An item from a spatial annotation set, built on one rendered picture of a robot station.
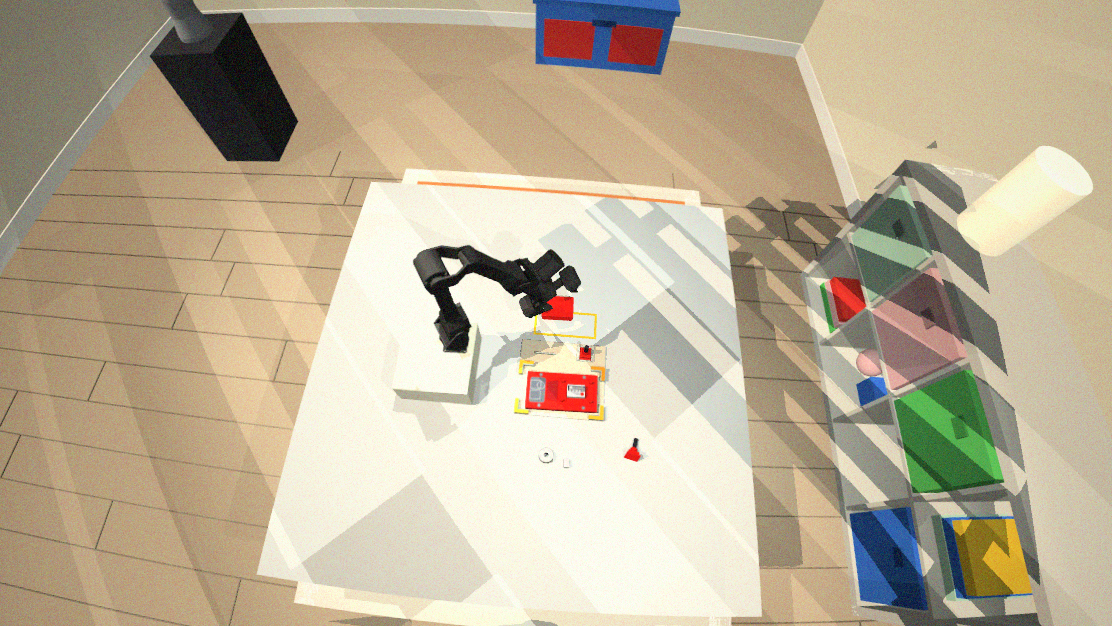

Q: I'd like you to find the red square block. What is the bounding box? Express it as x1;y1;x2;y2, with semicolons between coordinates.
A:
624;438;641;463

